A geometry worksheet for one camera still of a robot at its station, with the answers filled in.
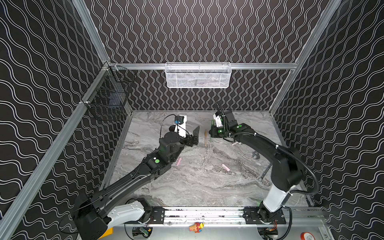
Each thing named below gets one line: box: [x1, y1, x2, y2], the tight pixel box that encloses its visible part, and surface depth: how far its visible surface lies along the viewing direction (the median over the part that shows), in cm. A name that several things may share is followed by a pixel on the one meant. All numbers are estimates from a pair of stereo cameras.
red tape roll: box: [300, 232, 316, 240], surface depth 69 cm
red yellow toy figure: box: [189, 222, 205, 234], surface depth 70 cm
